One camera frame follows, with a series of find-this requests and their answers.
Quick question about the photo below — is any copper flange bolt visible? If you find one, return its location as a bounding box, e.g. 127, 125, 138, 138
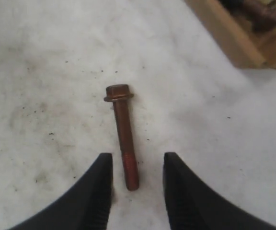
103, 83, 140, 192

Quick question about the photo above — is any cardboard box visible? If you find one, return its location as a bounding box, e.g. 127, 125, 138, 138
185, 0, 276, 70

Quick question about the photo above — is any assembled bolt with sleeve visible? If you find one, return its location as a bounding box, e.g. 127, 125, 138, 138
220, 0, 276, 32

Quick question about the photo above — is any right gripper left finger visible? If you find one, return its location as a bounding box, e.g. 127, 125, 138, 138
8, 152, 114, 230

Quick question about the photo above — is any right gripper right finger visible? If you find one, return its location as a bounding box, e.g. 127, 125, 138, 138
163, 152, 276, 230

